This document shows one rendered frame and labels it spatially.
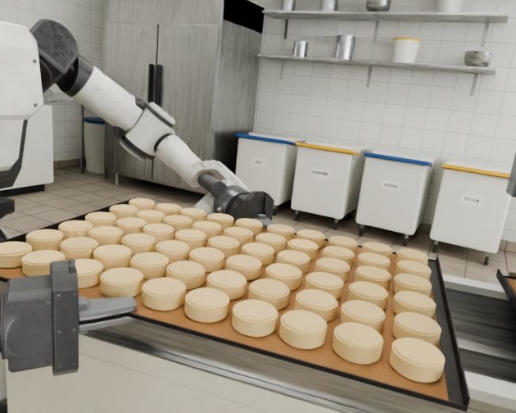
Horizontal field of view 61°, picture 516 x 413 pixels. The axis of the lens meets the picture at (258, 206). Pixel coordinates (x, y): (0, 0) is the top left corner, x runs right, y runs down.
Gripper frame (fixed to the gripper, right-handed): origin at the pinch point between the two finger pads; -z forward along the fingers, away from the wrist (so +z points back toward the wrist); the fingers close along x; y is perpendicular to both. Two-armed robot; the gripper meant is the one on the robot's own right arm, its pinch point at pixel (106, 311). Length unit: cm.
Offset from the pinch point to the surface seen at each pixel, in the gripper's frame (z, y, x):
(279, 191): -207, 314, -63
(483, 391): -31.5, -23.5, -1.0
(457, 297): -53, -4, -3
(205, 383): -10.6, -4.1, -8.8
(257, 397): -15.2, -8.6, -8.5
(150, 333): -5.4, 2.3, -4.8
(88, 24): -60, 585, 91
